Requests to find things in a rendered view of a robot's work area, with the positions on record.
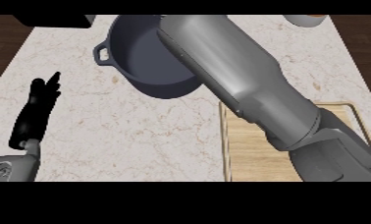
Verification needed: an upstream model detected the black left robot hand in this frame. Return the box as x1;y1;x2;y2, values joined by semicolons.
7;71;63;151

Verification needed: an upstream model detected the dark grey pot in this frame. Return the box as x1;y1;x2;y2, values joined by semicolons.
93;15;205;100

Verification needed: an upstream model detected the pale wooden tray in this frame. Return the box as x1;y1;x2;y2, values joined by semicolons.
218;100;371;183

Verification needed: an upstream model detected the black appliance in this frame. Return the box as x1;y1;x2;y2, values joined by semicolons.
12;15;99;29

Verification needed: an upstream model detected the grey round container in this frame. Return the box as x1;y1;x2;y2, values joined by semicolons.
283;15;328;28

